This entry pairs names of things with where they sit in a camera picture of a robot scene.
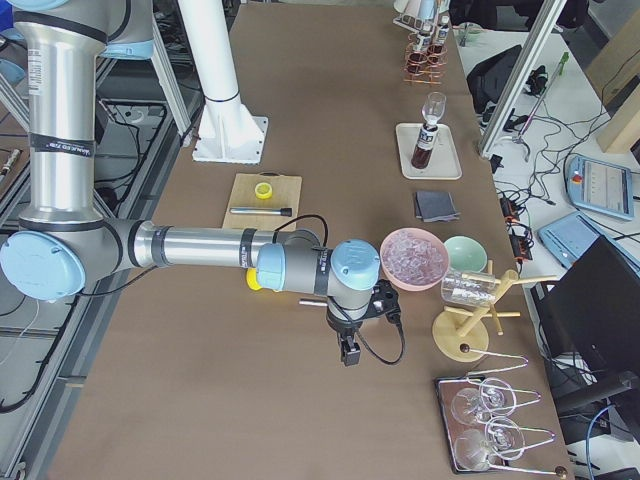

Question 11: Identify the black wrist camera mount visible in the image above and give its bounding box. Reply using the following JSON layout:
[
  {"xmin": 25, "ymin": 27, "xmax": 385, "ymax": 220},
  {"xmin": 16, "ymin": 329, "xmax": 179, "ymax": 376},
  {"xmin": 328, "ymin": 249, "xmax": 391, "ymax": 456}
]
[{"xmin": 361, "ymin": 279, "xmax": 401, "ymax": 326}]

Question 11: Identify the tea bottle white cap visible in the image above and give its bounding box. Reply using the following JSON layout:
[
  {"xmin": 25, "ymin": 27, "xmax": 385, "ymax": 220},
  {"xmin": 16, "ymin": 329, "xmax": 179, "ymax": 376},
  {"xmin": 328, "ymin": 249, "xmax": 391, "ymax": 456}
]
[
  {"xmin": 411, "ymin": 123, "xmax": 438, "ymax": 169},
  {"xmin": 428, "ymin": 14, "xmax": 449, "ymax": 64},
  {"xmin": 407, "ymin": 29, "xmax": 431, "ymax": 73}
]

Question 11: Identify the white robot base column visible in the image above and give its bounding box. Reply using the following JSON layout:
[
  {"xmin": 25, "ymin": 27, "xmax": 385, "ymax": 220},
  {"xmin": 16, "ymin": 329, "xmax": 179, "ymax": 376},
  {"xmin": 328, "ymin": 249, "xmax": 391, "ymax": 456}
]
[{"xmin": 179, "ymin": 0, "xmax": 268, "ymax": 165}]

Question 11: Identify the black monitor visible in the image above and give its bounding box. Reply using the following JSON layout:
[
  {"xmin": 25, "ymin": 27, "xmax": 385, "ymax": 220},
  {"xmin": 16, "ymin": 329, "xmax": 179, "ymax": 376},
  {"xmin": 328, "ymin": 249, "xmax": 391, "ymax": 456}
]
[{"xmin": 539, "ymin": 237, "xmax": 639, "ymax": 374}]

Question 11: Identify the wooden cup tree stand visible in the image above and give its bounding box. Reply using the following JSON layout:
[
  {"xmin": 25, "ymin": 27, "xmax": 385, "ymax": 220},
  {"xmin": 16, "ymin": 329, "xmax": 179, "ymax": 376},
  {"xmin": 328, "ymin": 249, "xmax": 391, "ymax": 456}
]
[{"xmin": 432, "ymin": 261, "xmax": 558, "ymax": 362}]

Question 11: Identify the steel muddler black tip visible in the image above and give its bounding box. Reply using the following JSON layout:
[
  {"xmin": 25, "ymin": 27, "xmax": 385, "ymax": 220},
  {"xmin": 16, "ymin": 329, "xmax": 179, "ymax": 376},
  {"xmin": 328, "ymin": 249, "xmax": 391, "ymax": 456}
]
[{"xmin": 229, "ymin": 206, "xmax": 293, "ymax": 217}]

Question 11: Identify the half lemon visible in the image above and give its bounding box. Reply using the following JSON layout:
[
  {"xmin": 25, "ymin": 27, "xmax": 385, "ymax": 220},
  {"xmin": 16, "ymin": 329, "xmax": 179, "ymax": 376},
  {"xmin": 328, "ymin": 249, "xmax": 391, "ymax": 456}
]
[{"xmin": 254, "ymin": 182, "xmax": 273, "ymax": 200}]

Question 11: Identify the hanging wine glass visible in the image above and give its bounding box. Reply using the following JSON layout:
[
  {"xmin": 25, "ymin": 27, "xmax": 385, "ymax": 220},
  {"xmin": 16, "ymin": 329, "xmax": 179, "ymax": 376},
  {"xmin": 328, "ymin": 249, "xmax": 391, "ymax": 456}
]
[
  {"xmin": 453, "ymin": 417, "xmax": 524, "ymax": 472},
  {"xmin": 450, "ymin": 377, "xmax": 515, "ymax": 426}
]

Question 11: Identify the aluminium frame post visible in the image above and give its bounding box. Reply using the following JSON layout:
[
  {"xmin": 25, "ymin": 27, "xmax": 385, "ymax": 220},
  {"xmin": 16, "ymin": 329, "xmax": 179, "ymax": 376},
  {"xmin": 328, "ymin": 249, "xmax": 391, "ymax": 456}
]
[{"xmin": 478, "ymin": 0, "xmax": 566, "ymax": 159}]

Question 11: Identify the green bowl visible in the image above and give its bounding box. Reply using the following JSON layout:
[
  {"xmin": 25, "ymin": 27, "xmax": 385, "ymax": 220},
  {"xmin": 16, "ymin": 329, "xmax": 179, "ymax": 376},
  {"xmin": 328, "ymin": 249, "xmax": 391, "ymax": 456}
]
[{"xmin": 444, "ymin": 236, "xmax": 488, "ymax": 272}]

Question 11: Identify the yellow lemon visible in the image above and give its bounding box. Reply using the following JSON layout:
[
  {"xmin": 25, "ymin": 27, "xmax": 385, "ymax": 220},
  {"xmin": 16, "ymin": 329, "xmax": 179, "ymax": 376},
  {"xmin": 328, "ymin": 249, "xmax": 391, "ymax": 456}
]
[{"xmin": 245, "ymin": 268, "xmax": 262, "ymax": 291}]

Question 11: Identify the grey folded cloth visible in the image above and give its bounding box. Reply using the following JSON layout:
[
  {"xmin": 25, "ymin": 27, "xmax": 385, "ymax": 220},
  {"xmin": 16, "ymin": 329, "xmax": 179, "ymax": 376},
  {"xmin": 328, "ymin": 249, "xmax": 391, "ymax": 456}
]
[{"xmin": 414, "ymin": 190, "xmax": 459, "ymax": 223}]

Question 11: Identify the cream rabbit tray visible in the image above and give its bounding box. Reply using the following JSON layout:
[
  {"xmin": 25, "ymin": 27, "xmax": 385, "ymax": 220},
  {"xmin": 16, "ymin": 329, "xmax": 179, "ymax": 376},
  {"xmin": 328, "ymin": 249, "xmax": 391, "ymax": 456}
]
[{"xmin": 395, "ymin": 123, "xmax": 462, "ymax": 180}]

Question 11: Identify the pink bowl with ice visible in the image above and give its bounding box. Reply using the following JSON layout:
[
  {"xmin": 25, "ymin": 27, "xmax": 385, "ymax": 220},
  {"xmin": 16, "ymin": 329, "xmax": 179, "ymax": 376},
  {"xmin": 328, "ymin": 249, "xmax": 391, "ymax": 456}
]
[{"xmin": 380, "ymin": 228, "xmax": 450, "ymax": 291}]

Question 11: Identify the steel ice scoop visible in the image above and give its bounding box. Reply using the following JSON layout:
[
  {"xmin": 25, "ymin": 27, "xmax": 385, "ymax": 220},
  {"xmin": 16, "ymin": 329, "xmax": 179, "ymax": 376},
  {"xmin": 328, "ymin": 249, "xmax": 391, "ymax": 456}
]
[{"xmin": 298, "ymin": 298, "xmax": 327, "ymax": 307}]

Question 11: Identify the clear wine glass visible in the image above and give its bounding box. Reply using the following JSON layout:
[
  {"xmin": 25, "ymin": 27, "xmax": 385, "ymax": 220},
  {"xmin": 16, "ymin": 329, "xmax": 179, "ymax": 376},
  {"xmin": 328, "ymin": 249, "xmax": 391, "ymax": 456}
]
[{"xmin": 422, "ymin": 92, "xmax": 446, "ymax": 125}]

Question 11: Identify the bamboo cutting board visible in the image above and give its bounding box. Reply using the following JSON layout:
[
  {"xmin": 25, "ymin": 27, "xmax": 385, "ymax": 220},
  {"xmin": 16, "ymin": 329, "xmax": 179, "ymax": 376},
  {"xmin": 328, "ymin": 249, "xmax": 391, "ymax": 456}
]
[{"xmin": 222, "ymin": 173, "xmax": 302, "ymax": 230}]

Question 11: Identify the wire wine glass rack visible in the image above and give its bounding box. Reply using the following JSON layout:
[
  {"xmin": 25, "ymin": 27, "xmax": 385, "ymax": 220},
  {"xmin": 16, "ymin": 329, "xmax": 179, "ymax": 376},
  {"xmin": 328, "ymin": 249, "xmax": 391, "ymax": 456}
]
[{"xmin": 434, "ymin": 354, "xmax": 568, "ymax": 479}]

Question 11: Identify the copper wire bottle basket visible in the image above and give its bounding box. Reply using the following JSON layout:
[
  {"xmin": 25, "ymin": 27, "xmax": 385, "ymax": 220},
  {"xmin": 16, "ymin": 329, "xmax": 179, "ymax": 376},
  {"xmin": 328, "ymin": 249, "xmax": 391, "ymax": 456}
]
[{"xmin": 403, "ymin": 33, "xmax": 448, "ymax": 85}]

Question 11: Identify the blue teach pendant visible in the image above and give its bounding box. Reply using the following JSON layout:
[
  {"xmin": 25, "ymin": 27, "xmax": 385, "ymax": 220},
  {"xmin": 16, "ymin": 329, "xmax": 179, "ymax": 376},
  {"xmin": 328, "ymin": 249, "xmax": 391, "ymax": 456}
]
[
  {"xmin": 566, "ymin": 155, "xmax": 635, "ymax": 221},
  {"xmin": 538, "ymin": 212, "xmax": 606, "ymax": 269}
]

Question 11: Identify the glass mug on stand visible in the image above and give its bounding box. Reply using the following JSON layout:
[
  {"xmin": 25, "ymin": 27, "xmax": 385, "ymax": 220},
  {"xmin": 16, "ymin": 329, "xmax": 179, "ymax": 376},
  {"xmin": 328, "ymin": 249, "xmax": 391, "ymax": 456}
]
[{"xmin": 441, "ymin": 269, "xmax": 499, "ymax": 306}]

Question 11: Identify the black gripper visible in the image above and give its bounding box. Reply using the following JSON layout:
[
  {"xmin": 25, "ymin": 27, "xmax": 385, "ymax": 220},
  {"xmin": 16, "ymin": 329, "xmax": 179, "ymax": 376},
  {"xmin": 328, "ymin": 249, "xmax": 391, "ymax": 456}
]
[{"xmin": 326, "ymin": 308, "xmax": 361, "ymax": 366}]

